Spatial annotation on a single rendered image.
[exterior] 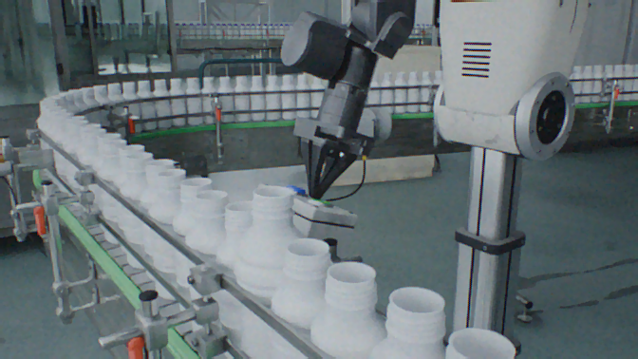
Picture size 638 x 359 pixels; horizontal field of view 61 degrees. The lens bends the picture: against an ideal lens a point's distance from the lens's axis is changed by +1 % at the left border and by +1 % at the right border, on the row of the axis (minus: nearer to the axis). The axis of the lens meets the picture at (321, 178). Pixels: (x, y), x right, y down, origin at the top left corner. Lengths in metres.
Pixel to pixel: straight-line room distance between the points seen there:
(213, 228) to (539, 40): 0.63
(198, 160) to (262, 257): 1.54
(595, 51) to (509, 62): 5.67
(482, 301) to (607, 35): 5.73
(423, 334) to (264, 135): 1.72
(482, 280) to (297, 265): 0.74
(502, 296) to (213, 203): 0.74
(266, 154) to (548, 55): 1.29
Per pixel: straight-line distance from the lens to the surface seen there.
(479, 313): 1.17
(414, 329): 0.36
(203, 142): 1.99
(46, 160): 1.29
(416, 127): 2.26
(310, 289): 0.44
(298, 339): 0.42
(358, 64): 0.70
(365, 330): 0.40
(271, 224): 0.47
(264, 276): 0.48
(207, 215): 0.58
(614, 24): 6.78
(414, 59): 4.80
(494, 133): 1.01
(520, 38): 0.96
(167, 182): 0.68
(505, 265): 1.14
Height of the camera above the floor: 1.34
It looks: 16 degrees down
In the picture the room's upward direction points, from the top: straight up
